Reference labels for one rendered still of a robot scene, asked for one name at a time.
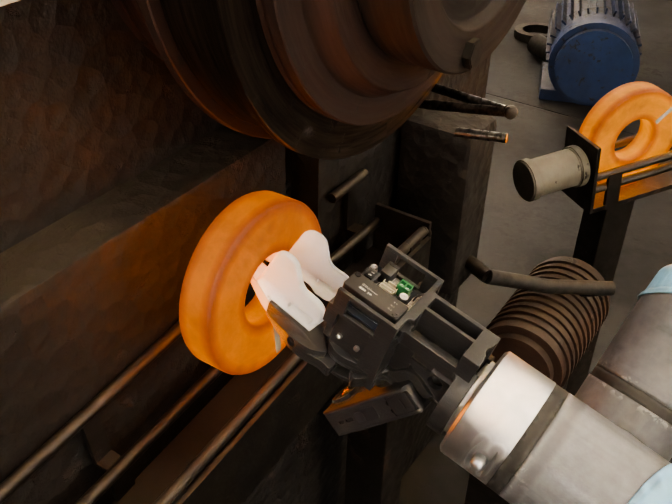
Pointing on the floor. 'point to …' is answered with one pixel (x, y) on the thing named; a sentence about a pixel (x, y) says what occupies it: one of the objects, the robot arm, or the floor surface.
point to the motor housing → (546, 334)
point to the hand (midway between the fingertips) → (256, 265)
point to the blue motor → (590, 50)
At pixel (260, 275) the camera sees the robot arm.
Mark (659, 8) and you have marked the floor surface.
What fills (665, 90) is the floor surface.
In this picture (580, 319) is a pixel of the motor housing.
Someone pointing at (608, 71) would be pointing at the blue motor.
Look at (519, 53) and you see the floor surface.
